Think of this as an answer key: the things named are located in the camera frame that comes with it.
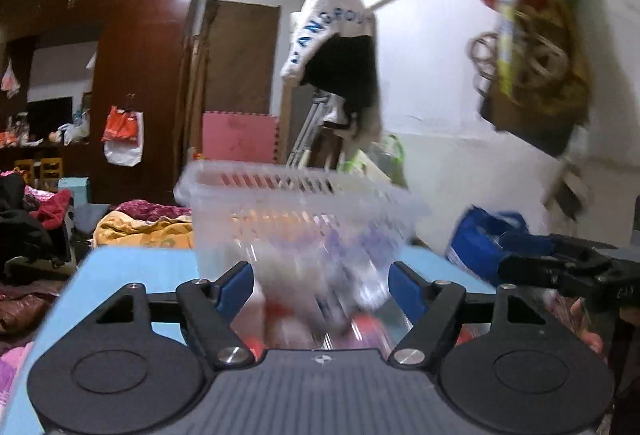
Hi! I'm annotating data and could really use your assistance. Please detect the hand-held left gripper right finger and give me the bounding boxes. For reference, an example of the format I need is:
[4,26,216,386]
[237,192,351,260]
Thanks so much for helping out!
[387,261,561,368]

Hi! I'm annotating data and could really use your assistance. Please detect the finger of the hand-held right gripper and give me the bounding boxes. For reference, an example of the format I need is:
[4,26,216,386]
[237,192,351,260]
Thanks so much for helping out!
[497,254,567,289]

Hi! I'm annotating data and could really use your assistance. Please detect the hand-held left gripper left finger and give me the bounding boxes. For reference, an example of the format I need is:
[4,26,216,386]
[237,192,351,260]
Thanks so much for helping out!
[75,261,256,371]

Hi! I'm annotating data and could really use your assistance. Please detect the clear plastic basket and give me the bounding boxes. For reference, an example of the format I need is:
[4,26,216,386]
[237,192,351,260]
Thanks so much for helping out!
[174,159,432,351]

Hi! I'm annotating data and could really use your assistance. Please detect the blue shopping bag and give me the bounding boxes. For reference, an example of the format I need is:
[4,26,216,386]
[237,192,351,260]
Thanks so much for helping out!
[444,206,556,277]

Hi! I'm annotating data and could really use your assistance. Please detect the yellow blanket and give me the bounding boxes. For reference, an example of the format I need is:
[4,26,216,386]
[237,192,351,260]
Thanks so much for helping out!
[93,209,195,251]

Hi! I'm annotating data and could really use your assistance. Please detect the magenta blanket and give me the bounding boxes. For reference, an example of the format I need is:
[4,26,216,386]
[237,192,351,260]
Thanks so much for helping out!
[115,198,192,219]

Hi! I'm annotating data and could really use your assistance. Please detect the green and white shopping bag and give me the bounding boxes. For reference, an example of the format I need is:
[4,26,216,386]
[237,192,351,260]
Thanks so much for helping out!
[339,134,410,190]

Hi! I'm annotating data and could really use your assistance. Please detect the pink foam mat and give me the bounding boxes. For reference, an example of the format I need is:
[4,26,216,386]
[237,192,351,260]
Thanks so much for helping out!
[201,111,281,164]

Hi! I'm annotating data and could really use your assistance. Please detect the dark hanging bag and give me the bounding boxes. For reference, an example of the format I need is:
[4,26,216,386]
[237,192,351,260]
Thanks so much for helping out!
[479,0,592,158]

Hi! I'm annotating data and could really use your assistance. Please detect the folded aluminium ladder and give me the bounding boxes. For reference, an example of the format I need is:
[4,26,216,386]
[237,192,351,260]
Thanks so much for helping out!
[284,92,342,169]

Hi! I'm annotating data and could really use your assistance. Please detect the teal box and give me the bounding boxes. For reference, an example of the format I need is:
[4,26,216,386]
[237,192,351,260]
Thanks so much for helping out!
[56,176,92,207]

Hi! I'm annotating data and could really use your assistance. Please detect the orange and white plastic bag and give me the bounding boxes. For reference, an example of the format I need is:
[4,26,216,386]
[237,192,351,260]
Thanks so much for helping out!
[101,105,146,167]

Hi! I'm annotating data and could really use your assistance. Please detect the red garment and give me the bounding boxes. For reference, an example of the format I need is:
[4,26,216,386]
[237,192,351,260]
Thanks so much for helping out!
[24,188,74,229]

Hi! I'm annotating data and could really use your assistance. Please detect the black hanging garment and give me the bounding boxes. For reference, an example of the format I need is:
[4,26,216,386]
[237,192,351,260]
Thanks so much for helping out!
[301,34,379,117]

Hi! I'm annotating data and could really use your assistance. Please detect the black clothes pile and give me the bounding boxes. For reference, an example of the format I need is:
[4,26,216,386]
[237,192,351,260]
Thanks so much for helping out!
[0,172,56,268]

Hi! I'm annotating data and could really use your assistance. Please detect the brown wooden wardrobe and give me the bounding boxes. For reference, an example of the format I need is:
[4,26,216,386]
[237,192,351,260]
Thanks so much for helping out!
[0,0,205,207]

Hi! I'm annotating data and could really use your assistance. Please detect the black television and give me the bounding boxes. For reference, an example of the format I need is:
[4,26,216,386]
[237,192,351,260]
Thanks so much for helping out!
[25,95,74,139]

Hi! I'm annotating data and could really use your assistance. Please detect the white jacket with blue letters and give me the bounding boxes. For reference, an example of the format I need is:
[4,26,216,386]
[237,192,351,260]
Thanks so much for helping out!
[279,0,385,147]

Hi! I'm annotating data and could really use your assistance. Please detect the small white hanging bag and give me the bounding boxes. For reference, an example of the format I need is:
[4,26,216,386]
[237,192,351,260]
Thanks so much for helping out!
[0,59,22,99]

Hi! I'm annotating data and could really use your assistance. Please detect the coiled beige rope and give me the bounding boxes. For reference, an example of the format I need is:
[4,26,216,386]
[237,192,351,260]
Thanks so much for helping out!
[466,11,572,100]

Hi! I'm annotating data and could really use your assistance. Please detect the yellow green strap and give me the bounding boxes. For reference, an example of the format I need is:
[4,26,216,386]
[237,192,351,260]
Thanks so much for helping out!
[481,0,520,100]

